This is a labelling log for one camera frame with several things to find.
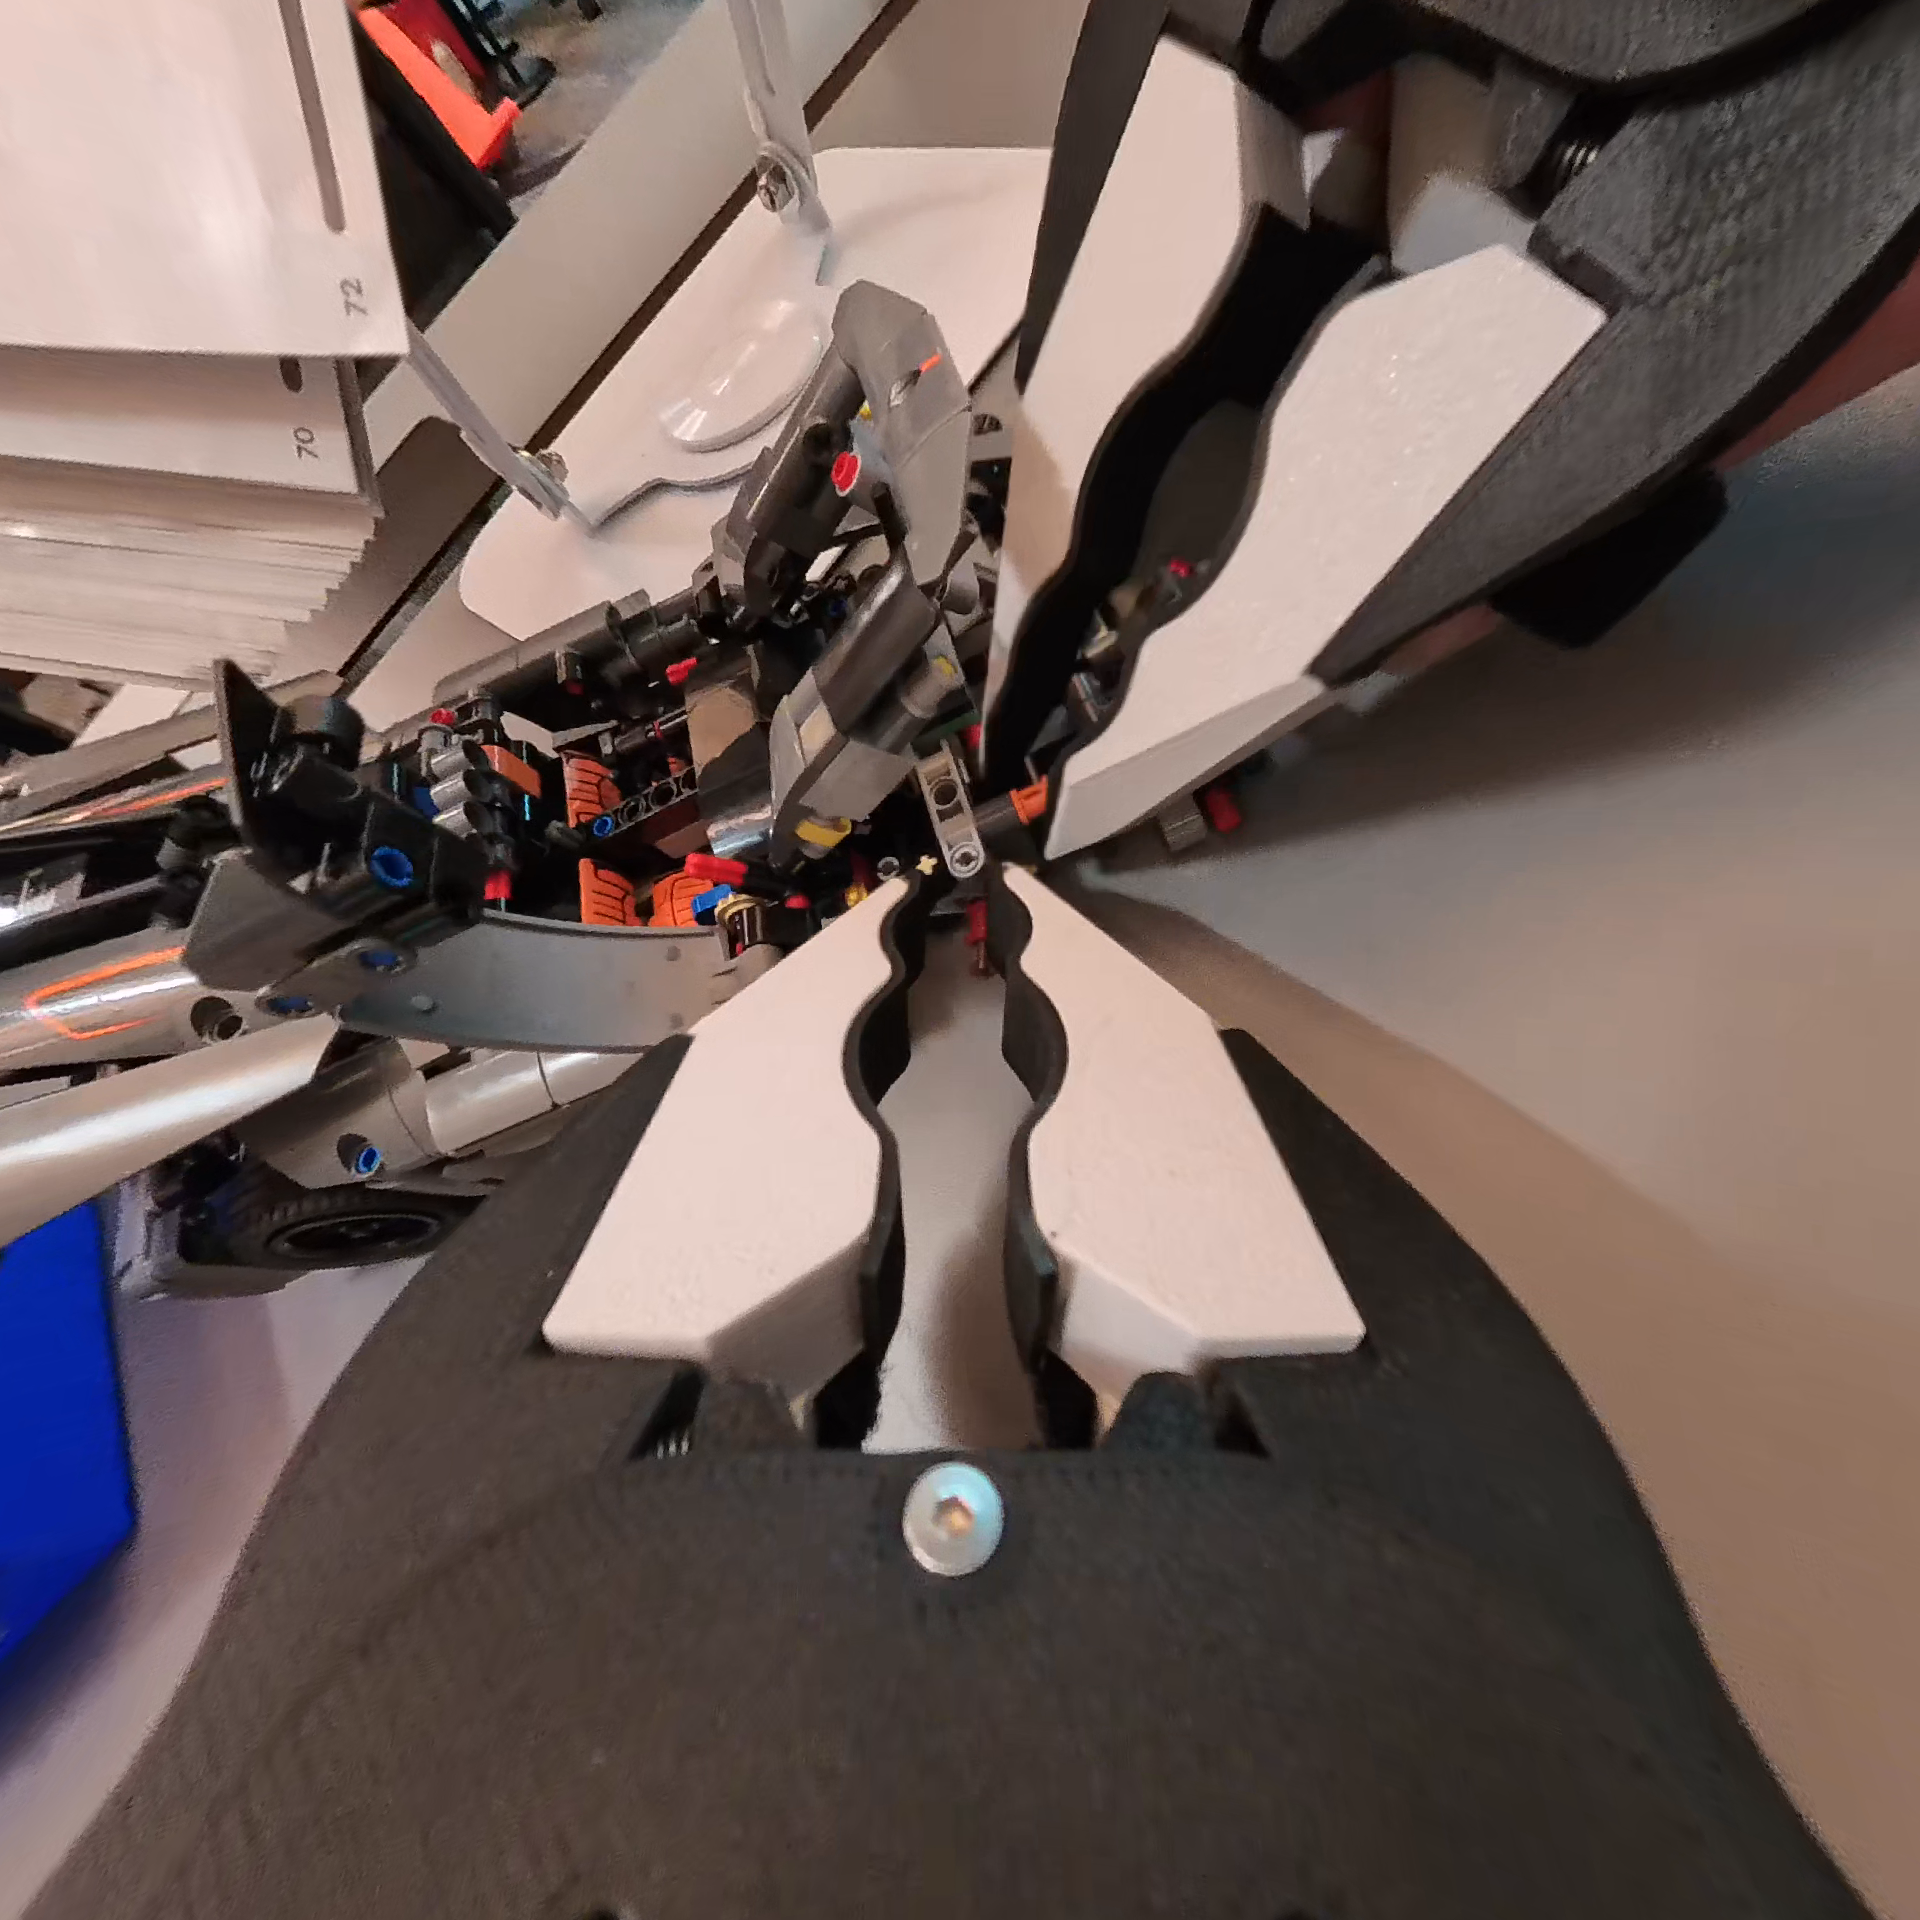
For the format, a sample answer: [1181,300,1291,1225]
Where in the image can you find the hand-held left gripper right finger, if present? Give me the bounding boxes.
[996,862,1368,1450]

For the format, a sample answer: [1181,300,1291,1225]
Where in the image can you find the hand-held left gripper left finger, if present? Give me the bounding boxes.
[539,871,920,1450]

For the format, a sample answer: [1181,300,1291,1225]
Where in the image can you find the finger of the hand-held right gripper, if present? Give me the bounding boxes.
[982,30,1383,783]
[1041,67,1608,859]

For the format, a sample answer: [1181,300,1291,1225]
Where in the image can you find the grey lego car model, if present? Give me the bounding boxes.
[0,276,1248,1307]

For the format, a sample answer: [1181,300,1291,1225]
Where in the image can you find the person's right hand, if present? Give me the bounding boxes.
[1710,276,1920,474]

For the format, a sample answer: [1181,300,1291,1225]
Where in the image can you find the orange plastic bin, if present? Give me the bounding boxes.
[352,0,524,170]

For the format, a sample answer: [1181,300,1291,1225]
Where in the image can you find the blue plastic bin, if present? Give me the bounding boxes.
[0,1200,140,1667]

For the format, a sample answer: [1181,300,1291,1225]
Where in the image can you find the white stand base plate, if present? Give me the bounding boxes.
[456,145,1057,647]

